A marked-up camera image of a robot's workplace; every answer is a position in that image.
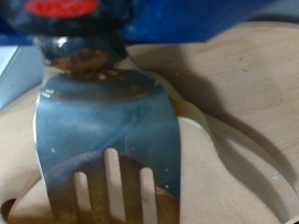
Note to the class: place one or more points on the metal spatula with blue block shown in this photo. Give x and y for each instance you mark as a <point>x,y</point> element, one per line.
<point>109,118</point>

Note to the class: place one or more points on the wooden cutting board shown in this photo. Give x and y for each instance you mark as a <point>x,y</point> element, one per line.
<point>255,71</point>

